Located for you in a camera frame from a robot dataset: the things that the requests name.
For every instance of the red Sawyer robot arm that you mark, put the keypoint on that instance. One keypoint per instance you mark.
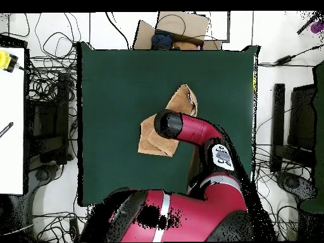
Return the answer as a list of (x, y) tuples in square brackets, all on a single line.
[(197, 129)]

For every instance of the dark blue garment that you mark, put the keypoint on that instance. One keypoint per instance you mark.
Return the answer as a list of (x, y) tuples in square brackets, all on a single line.
[(162, 40)]

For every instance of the black marker pen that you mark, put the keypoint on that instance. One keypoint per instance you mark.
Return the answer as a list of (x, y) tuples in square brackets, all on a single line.
[(6, 129)]

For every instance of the black upright bar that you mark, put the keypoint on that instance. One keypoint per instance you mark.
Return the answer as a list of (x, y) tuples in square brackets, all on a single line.
[(278, 121)]

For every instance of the black monitor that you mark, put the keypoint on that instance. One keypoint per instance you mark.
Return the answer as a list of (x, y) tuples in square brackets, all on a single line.
[(302, 116)]

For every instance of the dark green table cloth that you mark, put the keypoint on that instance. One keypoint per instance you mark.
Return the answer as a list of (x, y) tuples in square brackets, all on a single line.
[(114, 88)]

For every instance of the purple object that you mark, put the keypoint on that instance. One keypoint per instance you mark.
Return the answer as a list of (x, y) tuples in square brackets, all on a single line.
[(317, 27)]

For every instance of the tan terry towel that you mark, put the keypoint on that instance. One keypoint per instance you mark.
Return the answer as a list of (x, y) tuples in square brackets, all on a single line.
[(152, 144)]

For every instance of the yellow and black tool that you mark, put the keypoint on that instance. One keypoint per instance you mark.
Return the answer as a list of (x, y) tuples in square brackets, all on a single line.
[(5, 60)]

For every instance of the white board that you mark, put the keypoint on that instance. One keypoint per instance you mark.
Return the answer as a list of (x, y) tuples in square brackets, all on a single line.
[(11, 157)]

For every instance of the orange garment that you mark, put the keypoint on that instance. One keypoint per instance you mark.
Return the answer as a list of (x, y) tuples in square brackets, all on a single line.
[(184, 46)]

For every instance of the black power strip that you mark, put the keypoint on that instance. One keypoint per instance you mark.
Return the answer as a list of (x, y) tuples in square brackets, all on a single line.
[(74, 230)]

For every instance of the black power adapter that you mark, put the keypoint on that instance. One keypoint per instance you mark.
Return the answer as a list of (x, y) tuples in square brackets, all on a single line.
[(284, 60)]

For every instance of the brown cardboard box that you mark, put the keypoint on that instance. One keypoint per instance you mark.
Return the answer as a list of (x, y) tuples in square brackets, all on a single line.
[(192, 25)]

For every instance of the dark grey stand base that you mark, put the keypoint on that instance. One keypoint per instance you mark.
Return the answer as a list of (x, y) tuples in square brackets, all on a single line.
[(293, 183), (43, 174)]

